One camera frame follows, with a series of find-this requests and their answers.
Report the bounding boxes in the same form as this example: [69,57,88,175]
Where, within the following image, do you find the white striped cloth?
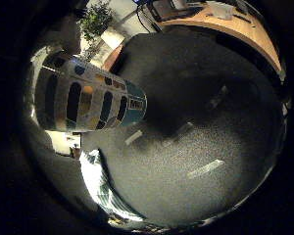
[78,149,145,223]

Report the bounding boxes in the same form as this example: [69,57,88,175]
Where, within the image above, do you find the tall leafy plant white pot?
[77,0,125,62]

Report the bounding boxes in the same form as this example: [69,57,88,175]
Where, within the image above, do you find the white box on desk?
[207,0,235,21]

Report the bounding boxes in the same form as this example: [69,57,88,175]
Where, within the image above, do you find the curved wooden desk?
[158,3,282,73]

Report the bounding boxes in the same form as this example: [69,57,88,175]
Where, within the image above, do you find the black cable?
[135,4,161,34]

